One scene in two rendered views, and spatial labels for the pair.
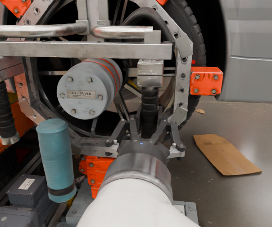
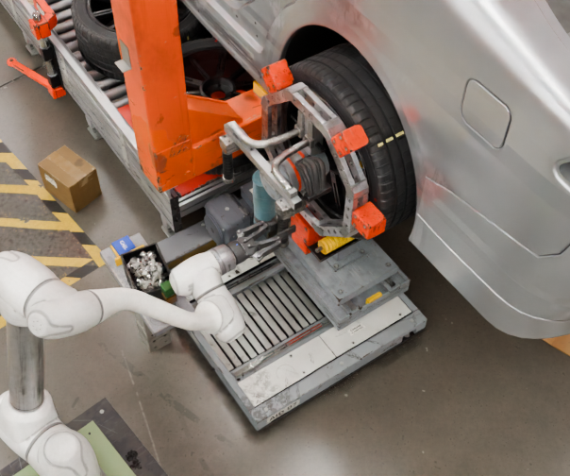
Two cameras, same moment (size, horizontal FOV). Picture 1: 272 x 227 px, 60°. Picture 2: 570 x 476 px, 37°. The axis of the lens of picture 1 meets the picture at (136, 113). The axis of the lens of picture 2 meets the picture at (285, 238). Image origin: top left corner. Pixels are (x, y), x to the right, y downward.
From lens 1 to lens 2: 2.46 m
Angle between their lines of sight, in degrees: 46
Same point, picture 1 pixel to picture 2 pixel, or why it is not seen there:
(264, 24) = (439, 211)
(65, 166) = (264, 208)
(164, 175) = (226, 261)
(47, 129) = (257, 181)
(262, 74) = (437, 247)
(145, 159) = (226, 251)
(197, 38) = (378, 186)
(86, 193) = not seen: hidden behind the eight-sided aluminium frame
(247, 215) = (477, 379)
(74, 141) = not seen: hidden behind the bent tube
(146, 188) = (212, 260)
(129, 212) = (199, 262)
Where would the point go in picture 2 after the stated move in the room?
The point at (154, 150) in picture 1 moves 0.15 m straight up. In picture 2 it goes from (238, 250) to (236, 220)
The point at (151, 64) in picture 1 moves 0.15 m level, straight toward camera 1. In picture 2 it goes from (279, 207) to (241, 229)
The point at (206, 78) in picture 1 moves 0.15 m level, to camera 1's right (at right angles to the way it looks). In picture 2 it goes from (360, 222) to (393, 249)
